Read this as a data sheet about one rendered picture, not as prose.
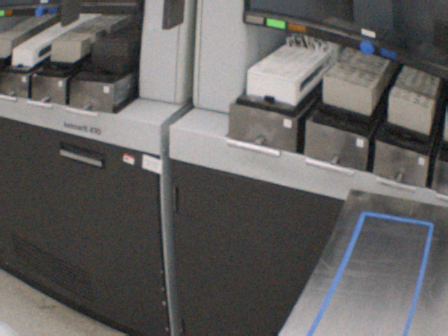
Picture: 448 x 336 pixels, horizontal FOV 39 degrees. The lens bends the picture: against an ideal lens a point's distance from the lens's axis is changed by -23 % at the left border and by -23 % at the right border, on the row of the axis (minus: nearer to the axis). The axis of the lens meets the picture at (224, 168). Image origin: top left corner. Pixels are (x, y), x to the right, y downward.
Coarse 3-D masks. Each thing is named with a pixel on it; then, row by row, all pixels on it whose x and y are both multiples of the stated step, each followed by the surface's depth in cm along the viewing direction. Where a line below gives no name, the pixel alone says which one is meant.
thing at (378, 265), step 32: (352, 192) 115; (352, 224) 107; (384, 224) 106; (416, 224) 106; (352, 256) 99; (384, 256) 98; (416, 256) 97; (320, 288) 93; (352, 288) 92; (384, 288) 91; (416, 288) 90; (288, 320) 86; (320, 320) 86; (352, 320) 85; (384, 320) 84; (416, 320) 83
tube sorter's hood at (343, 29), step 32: (256, 0) 141; (288, 0) 138; (320, 0) 135; (352, 0) 131; (384, 0) 127; (416, 0) 123; (320, 32) 137; (352, 32) 135; (384, 32) 131; (416, 32) 127; (416, 64) 129
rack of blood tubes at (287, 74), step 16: (288, 48) 162; (304, 48) 163; (320, 48) 165; (256, 64) 150; (272, 64) 151; (288, 64) 152; (304, 64) 152; (256, 80) 146; (272, 80) 144; (288, 80) 143; (304, 80) 159; (320, 80) 159; (272, 96) 146; (288, 96) 144; (304, 96) 150
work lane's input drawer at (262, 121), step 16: (240, 96) 147; (256, 96) 147; (320, 96) 154; (240, 112) 146; (256, 112) 144; (272, 112) 143; (288, 112) 142; (304, 112) 145; (240, 128) 147; (256, 128) 146; (272, 128) 144; (288, 128) 143; (304, 128) 147; (240, 144) 144; (256, 144) 143; (272, 144) 146; (288, 144) 144
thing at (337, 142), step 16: (320, 112) 142; (384, 112) 151; (320, 128) 140; (336, 128) 139; (352, 128) 137; (368, 128) 139; (320, 144) 141; (336, 144) 140; (352, 144) 138; (368, 144) 137; (336, 160) 139; (352, 160) 139; (352, 176) 136
